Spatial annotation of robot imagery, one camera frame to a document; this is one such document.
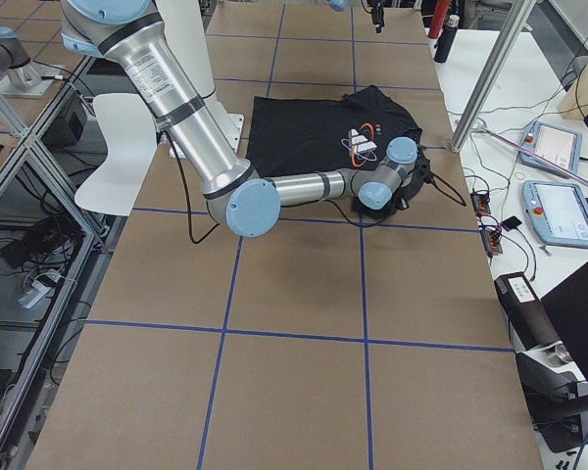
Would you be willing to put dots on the reacher grabber tool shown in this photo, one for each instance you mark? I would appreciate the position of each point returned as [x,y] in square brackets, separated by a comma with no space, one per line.
[533,159]

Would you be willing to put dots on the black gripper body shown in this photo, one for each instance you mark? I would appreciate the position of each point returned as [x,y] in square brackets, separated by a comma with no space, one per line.
[373,7]
[408,188]

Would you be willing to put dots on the black box on table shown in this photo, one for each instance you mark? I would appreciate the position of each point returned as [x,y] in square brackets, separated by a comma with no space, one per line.
[528,322]

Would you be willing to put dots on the blue teach pendant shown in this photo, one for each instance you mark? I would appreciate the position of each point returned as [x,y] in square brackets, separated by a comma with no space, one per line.
[558,213]
[556,144]

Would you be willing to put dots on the black insulated bottle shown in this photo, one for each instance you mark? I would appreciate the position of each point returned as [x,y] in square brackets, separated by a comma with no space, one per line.
[445,40]

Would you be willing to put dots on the black monitor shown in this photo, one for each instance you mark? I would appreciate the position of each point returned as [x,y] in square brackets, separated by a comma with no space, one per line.
[567,308]

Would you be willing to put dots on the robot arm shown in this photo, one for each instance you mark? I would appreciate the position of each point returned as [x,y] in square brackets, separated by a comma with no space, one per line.
[340,5]
[132,34]

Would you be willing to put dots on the orange circuit board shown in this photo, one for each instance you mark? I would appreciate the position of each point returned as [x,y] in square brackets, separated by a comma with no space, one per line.
[480,203]

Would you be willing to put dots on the near blue teach pendant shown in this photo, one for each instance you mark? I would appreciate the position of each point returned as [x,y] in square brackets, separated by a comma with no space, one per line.
[558,213]

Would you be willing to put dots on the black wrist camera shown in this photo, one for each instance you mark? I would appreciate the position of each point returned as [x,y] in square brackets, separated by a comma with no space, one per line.
[423,164]

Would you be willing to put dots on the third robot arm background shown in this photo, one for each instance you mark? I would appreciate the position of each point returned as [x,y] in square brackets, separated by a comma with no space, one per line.
[20,77]

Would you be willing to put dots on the black graphic t-shirt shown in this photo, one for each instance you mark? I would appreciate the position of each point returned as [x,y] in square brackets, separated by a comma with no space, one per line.
[298,136]

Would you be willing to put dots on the aluminium frame post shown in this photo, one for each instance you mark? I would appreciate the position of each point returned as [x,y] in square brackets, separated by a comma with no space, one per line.
[502,47]

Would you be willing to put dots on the red bottle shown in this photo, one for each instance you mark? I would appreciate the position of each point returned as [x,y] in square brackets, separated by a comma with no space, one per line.
[438,18]

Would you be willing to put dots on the brown paper table cover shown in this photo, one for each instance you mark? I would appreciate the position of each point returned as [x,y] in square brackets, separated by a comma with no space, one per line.
[319,345]

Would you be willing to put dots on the white plastic chair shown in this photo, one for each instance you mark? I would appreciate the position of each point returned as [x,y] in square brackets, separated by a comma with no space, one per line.
[130,135]

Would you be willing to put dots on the far blue teach pendant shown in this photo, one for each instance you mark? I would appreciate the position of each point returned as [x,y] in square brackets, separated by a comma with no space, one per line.
[556,144]

